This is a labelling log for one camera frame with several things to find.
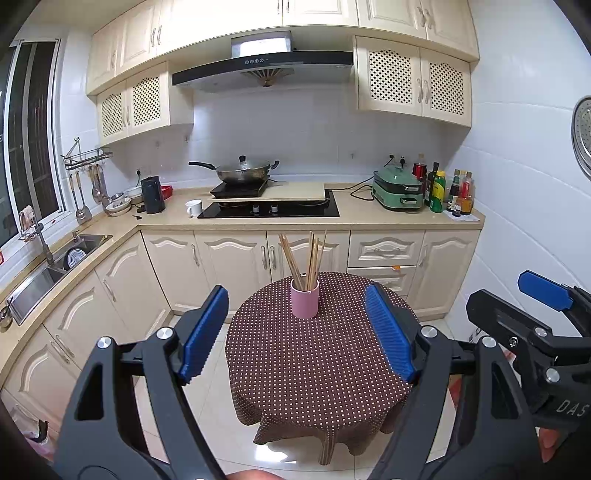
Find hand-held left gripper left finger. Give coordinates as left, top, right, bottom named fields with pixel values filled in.
left=53, top=285, right=230, bottom=480

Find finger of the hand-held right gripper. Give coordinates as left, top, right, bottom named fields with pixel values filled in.
left=517, top=270, right=591, bottom=337
left=465, top=288, right=570, bottom=366

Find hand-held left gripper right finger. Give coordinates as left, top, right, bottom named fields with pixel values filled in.
left=365, top=282, right=541, bottom=480

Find pink cup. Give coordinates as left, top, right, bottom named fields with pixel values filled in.
left=290, top=277, right=320, bottom=320

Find group of wooden chopsticks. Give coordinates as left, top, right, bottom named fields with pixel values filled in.
left=278, top=229, right=328, bottom=292

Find person's right hand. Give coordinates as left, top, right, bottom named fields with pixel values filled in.
left=538, top=427, right=561, bottom=463

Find brown dotted tablecloth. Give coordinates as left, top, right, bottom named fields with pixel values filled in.
left=225, top=271, right=423, bottom=466

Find red stool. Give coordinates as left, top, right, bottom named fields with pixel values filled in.
left=448, top=374, right=467, bottom=421

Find red label sauce bottle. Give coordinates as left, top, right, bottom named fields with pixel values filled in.
left=459, top=172, right=475, bottom=216

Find beige stone countertop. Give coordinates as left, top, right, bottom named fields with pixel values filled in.
left=0, top=182, right=485, bottom=370

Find dark soy sauce bottle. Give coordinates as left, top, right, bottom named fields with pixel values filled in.
left=447, top=169, right=462, bottom=210

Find yellow green bottle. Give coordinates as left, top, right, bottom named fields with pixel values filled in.
left=429, top=171, right=448, bottom=213

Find green electric grill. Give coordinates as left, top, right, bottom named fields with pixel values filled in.
left=372, top=166, right=426, bottom=212

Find black kettle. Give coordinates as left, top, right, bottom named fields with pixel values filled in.
left=140, top=175, right=166, bottom=215

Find black induction cooker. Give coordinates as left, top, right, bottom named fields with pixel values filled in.
left=209, top=179, right=269, bottom=199

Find stack of bowls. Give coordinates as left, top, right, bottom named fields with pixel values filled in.
left=105, top=191, right=134, bottom=217

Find round plate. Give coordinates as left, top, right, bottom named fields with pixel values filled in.
left=62, top=247, right=88, bottom=271

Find black glass hob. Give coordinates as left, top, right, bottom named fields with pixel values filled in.
left=197, top=189, right=341, bottom=219

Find dark oil bottle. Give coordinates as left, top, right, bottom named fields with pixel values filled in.
left=426, top=162, right=440, bottom=208

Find metal colander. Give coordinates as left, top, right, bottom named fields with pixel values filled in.
left=571, top=96, right=591, bottom=181

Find metal wok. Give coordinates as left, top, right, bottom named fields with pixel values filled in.
left=188, top=157, right=281, bottom=184

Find beige cutting board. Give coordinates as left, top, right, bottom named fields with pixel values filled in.
left=211, top=181, right=327, bottom=203

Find hanging metal spatula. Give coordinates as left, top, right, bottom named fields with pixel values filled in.
left=69, top=173, right=93, bottom=225

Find wok lid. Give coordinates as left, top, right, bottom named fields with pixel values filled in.
left=217, top=155, right=271, bottom=172

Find hanging metal ladle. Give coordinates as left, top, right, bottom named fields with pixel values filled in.
left=90, top=165, right=109, bottom=206

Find steel sink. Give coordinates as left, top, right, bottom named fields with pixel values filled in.
left=7, top=233, right=114, bottom=326

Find metal faucet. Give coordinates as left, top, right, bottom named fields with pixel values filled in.
left=31, top=222, right=57, bottom=266

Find window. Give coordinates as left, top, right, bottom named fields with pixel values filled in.
left=0, top=39, right=68, bottom=250

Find range hood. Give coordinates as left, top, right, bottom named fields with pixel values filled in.
left=172, top=30, right=355, bottom=93

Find cream upper kitchen cabinets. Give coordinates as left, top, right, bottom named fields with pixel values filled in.
left=85, top=0, right=481, bottom=146

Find black power cable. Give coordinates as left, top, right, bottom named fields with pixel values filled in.
left=330, top=154, right=407, bottom=201

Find wire sponge holder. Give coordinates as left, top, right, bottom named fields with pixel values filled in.
left=19, top=206, right=40, bottom=241

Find metal wall rack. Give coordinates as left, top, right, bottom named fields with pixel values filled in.
left=61, top=137, right=114, bottom=171

